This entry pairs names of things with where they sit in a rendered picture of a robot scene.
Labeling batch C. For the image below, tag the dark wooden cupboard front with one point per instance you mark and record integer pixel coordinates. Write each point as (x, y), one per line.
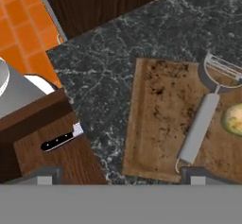
(104, 4)

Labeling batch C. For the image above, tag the brown wooden cutting board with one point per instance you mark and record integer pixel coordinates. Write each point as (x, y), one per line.
(160, 114)

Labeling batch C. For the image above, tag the brown wooden drawer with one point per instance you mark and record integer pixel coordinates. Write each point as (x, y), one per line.
(63, 158)

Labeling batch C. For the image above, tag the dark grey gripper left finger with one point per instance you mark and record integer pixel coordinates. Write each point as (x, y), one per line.
(47, 174)

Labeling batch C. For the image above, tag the grey and white rounded object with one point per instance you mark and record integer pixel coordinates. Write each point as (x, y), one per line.
(19, 92)

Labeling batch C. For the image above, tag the grey peeler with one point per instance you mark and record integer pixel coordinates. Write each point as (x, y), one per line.
(201, 124)

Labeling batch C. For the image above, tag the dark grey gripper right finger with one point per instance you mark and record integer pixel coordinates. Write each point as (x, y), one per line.
(197, 173)

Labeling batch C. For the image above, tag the green cucumber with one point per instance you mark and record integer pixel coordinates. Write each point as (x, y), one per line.
(234, 119)

